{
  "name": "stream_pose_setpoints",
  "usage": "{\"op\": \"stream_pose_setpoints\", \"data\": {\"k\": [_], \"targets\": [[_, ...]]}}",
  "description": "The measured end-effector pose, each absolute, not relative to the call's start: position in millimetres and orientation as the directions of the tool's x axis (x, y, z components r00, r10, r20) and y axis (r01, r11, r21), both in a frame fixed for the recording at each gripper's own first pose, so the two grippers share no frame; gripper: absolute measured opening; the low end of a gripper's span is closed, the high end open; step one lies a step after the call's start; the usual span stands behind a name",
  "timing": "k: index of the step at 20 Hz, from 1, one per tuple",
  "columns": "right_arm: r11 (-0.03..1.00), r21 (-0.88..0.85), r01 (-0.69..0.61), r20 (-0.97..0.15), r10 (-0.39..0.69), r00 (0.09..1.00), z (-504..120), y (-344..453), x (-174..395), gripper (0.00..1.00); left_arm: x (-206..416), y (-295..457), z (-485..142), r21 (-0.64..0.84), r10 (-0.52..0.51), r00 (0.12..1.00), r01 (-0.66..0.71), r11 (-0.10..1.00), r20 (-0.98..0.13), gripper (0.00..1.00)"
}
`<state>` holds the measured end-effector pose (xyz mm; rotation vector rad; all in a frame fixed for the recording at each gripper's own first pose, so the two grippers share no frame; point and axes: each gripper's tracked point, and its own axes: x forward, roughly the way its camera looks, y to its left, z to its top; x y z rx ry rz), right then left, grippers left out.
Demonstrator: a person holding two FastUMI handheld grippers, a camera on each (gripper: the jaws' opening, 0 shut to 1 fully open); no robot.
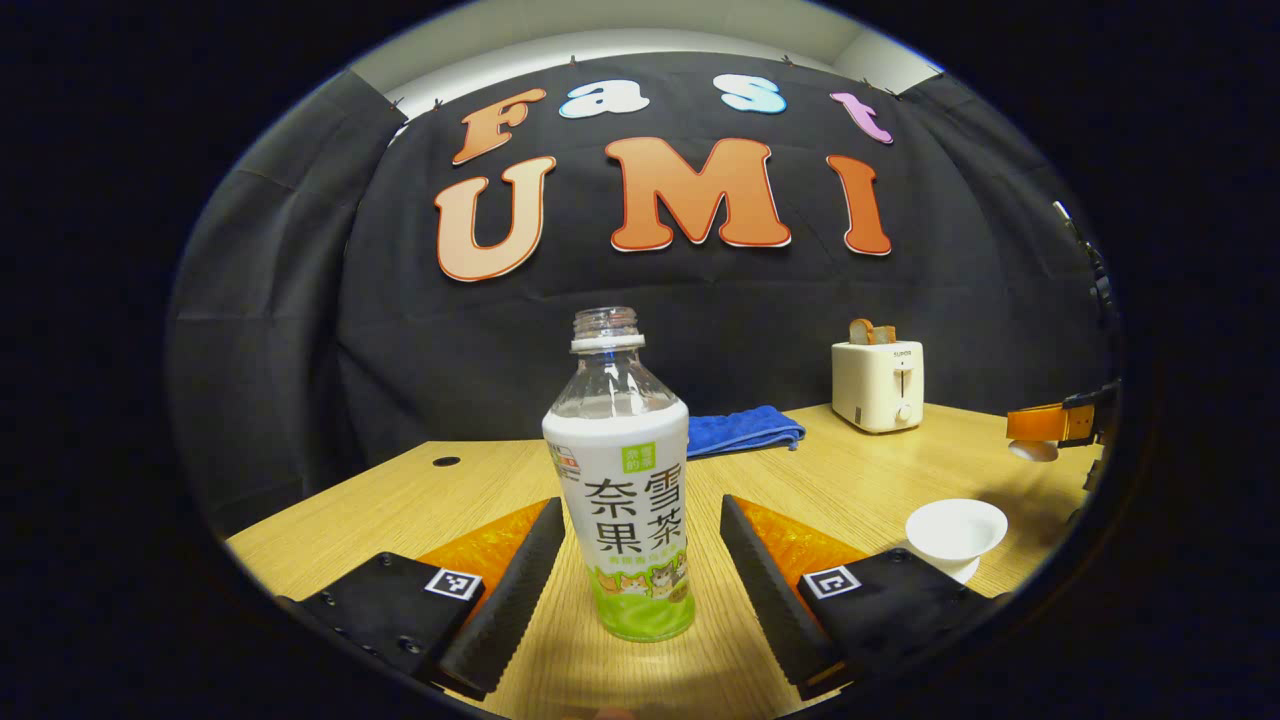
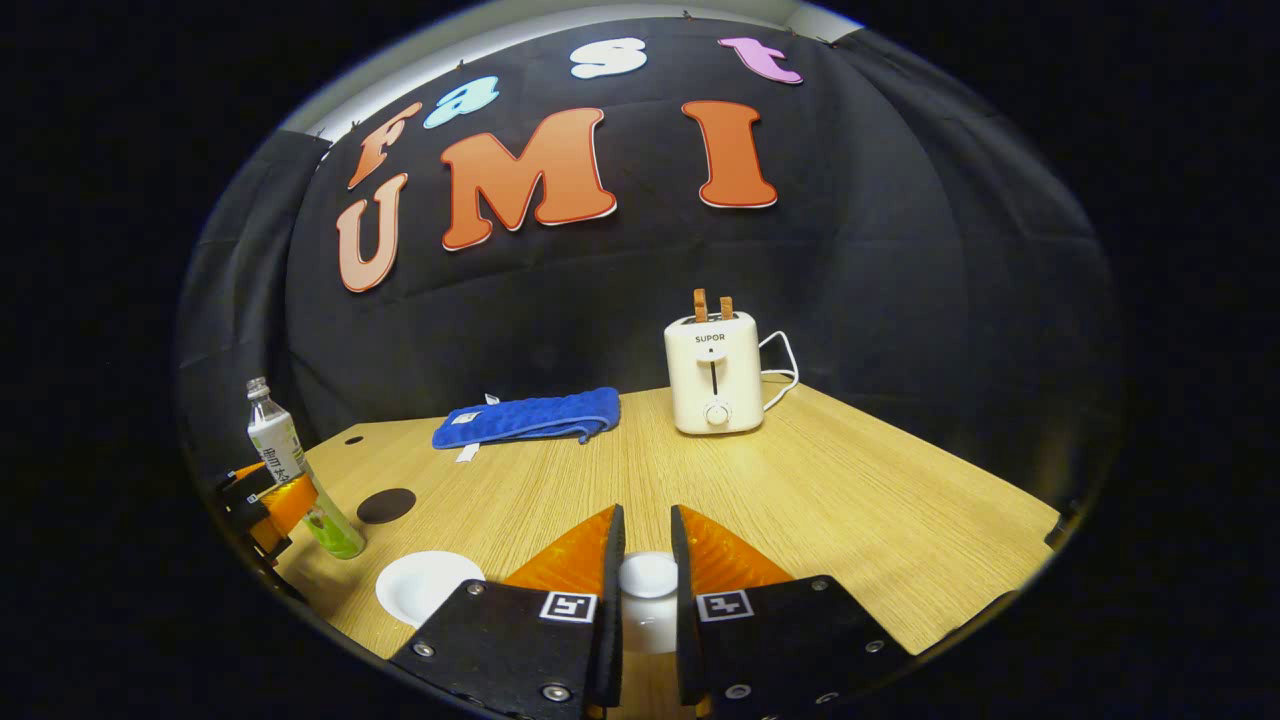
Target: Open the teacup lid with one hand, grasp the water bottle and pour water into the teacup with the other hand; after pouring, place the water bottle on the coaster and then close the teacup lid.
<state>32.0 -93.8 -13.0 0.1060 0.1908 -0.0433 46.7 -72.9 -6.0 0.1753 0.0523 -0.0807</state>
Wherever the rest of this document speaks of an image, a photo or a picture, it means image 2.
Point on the small dark block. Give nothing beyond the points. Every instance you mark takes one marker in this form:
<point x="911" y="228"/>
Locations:
<point x="1062" y="525"/>

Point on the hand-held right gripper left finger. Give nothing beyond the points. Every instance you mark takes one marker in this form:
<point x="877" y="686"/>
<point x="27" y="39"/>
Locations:
<point x="613" y="620"/>

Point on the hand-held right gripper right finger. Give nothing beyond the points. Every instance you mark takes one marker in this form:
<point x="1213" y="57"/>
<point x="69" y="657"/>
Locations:
<point x="683" y="640"/>

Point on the white teacup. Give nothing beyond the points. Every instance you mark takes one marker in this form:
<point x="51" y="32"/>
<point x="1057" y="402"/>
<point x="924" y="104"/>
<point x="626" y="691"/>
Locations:
<point x="425" y="585"/>

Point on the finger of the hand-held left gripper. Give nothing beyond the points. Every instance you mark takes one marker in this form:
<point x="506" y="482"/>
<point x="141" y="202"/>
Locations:
<point x="245" y="483"/>
<point x="285" y="505"/>

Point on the black backdrop cloth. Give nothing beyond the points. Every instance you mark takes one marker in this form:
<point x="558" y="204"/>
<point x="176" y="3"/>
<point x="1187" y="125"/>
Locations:
<point x="900" y="300"/>

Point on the water bottle with green label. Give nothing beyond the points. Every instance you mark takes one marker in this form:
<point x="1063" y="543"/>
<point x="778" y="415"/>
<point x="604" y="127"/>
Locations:
<point x="275" y="440"/>

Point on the blue folded towel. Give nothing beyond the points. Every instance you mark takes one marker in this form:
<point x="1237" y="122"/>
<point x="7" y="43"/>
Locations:
<point x="530" y="415"/>

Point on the cream toaster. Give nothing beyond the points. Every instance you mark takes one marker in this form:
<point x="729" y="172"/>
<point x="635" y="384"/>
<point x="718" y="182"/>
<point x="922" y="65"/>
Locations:
<point x="712" y="380"/>

